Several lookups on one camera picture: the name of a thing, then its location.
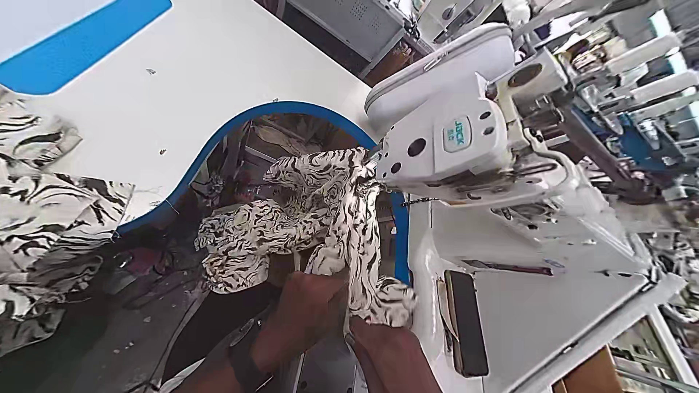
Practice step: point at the person's left hand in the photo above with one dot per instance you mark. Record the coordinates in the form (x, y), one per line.
(297, 314)

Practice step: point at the person's right hand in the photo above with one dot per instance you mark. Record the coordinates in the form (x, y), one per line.
(387, 346)

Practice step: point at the person's left fingers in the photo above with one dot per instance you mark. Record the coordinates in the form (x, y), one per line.
(322, 285)

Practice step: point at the person's right fingers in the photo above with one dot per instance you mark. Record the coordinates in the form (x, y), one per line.
(366, 329)

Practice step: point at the black and cream patterned garment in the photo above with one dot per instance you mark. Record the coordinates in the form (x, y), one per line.
(363, 251)

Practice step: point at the person's right forearm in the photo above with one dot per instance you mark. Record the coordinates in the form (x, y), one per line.
(404, 385)

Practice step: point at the person's left forearm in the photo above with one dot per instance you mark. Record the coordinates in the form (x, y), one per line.
(213, 371)

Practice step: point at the black smartphone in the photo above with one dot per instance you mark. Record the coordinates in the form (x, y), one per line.
(467, 325)

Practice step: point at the person's legs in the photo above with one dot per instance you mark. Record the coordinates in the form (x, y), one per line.
(218, 316)

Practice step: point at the dark red thin tweezers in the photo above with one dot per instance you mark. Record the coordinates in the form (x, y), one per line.
(519, 268)

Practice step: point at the white sewing machine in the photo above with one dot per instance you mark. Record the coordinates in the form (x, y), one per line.
(431, 142)

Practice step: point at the brown cardboard box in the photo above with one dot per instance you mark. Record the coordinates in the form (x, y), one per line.
(595, 374)

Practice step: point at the white sewing table, blue edging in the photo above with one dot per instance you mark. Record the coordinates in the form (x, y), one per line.
(218, 54)

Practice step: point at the light grey metal cabinet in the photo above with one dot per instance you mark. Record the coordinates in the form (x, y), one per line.
(352, 22)

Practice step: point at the pile of patterned fabric pieces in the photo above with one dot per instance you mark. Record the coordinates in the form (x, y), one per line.
(43, 218)

